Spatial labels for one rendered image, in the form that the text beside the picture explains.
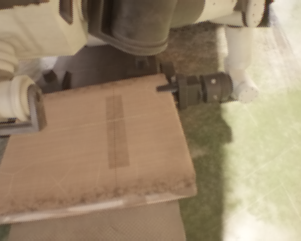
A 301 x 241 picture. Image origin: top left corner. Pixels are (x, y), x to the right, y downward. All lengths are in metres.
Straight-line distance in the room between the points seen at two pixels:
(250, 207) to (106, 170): 0.44
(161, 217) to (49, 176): 0.27
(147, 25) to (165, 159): 0.30
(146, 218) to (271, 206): 0.41
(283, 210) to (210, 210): 0.22
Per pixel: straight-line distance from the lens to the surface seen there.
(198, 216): 0.72
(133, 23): 0.32
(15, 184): 0.61
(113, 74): 0.87
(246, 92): 0.70
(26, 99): 0.33
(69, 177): 0.55
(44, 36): 0.35
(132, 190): 0.49
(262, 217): 0.75
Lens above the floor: 0.68
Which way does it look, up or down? 47 degrees down
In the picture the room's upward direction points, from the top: 9 degrees counter-clockwise
